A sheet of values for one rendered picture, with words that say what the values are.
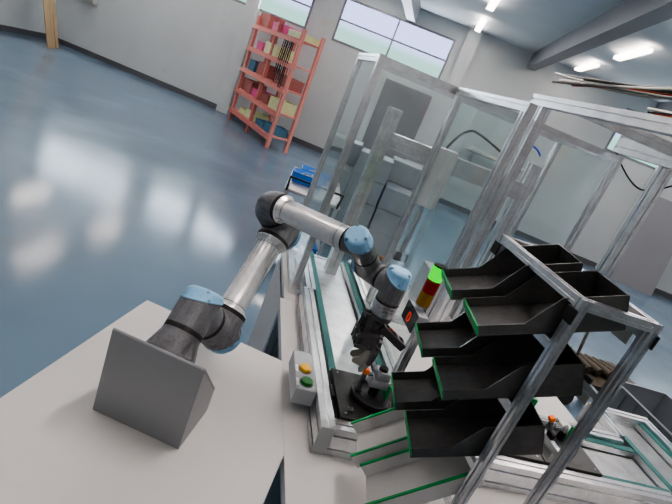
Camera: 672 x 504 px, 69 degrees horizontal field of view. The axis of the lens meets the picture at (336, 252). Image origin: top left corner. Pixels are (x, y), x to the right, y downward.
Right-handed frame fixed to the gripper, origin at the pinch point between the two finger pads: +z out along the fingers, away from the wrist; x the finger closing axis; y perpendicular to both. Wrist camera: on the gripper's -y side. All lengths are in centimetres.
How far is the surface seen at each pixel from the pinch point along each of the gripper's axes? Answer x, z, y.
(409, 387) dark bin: 24.9, -13.7, -3.2
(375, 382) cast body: 2.1, 2.4, -5.0
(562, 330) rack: 53, -52, -10
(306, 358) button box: -15.2, 11.2, 13.9
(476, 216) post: -18, -54, -21
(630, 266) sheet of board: -776, 65, -821
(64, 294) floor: -168, 108, 134
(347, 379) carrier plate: -7.3, 10.2, 0.1
